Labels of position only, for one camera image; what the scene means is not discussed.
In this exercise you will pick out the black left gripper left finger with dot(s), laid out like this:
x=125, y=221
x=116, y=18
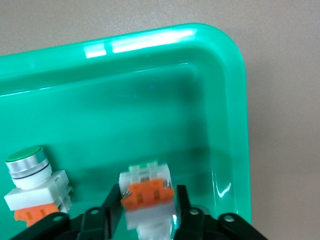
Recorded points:
x=112, y=212

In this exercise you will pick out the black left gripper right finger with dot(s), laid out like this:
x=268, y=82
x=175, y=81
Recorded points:
x=187, y=217

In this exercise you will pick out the green plastic tray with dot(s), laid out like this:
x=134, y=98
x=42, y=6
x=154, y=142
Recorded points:
x=137, y=112

